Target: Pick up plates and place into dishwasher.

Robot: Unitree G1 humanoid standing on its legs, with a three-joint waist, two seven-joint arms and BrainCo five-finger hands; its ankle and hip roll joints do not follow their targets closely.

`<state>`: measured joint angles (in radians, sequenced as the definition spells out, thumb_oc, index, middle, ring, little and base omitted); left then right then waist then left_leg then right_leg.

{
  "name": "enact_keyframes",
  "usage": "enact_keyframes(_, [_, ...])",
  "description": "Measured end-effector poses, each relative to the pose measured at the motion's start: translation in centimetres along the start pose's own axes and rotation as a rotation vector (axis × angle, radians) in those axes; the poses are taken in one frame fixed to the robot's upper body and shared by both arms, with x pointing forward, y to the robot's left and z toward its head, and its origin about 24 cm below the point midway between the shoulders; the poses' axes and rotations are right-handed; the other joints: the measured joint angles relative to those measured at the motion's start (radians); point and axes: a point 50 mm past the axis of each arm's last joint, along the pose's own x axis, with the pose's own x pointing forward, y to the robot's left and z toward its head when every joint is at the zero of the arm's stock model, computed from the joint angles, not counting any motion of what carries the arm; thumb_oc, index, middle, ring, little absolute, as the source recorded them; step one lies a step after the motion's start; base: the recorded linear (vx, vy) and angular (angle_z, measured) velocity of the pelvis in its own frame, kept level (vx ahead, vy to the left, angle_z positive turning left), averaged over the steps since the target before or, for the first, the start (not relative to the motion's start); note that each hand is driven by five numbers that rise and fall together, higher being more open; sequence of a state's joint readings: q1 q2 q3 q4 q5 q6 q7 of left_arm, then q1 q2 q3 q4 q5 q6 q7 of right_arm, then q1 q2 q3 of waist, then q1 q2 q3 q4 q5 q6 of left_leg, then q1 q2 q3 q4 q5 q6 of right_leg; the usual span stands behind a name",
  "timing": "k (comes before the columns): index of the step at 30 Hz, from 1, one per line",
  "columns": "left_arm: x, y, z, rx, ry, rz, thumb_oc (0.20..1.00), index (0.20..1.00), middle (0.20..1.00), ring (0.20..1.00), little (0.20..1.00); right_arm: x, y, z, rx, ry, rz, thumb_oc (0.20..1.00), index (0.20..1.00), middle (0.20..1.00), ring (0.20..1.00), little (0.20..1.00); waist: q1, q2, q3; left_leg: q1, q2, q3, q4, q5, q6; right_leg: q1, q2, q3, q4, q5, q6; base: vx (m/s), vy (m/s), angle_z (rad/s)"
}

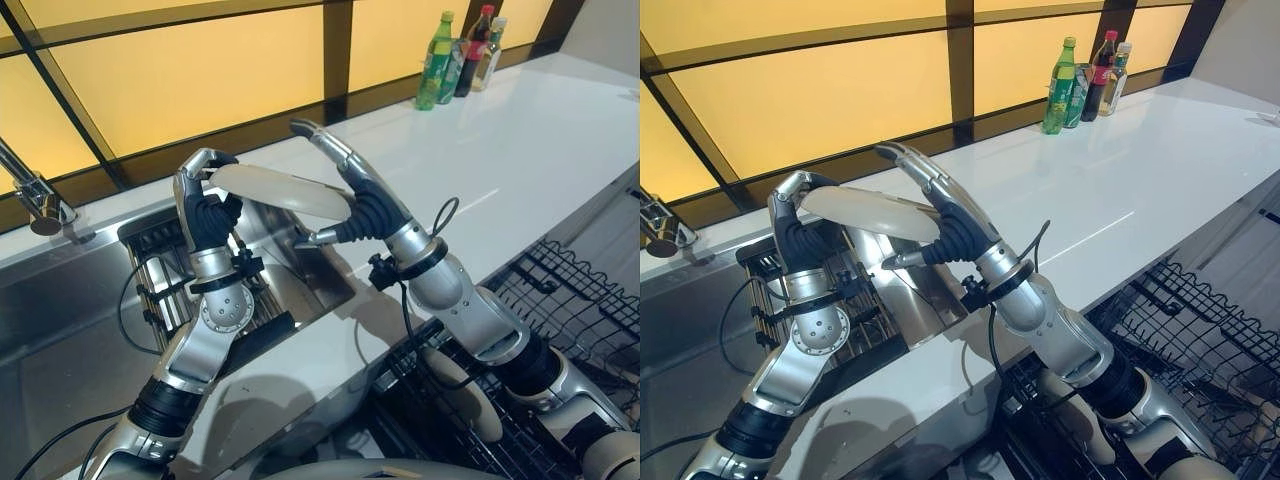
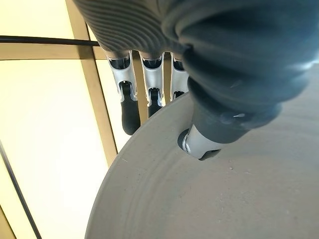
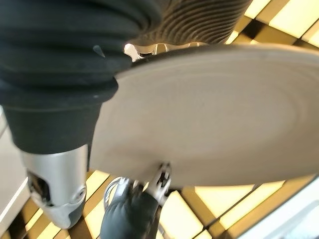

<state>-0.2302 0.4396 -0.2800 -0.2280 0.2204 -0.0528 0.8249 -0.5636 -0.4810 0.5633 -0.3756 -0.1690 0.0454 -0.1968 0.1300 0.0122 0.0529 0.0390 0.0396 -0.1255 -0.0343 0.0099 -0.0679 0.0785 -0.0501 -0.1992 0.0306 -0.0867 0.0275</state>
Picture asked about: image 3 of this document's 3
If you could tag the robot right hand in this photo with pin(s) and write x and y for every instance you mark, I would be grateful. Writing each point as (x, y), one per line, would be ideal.
(57, 74)

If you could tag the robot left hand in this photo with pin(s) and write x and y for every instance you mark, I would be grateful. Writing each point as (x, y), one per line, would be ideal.
(129, 214)

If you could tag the beige round ceramic plate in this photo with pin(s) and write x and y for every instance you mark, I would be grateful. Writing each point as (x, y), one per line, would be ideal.
(204, 119)

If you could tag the white cabinet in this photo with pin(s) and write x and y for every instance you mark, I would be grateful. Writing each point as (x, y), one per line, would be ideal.
(10, 179)

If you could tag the white appliance edge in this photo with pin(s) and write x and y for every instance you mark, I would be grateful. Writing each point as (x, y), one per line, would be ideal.
(291, 216)

